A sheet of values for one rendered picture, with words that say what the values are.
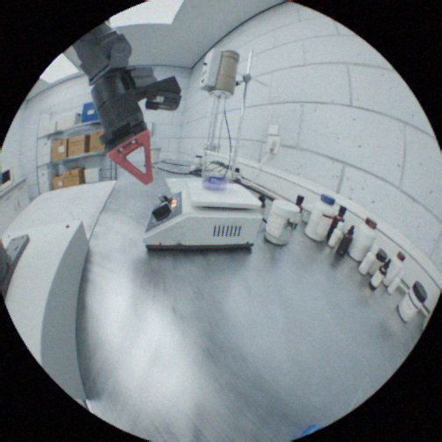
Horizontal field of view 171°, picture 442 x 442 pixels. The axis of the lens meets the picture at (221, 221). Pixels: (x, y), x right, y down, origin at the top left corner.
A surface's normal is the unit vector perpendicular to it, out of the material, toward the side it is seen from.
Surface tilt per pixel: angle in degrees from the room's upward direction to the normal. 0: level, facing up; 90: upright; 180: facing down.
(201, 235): 90
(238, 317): 0
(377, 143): 90
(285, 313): 0
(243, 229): 90
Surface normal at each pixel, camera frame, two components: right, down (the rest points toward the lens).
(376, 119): -0.89, 0.09
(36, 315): 0.11, -0.90
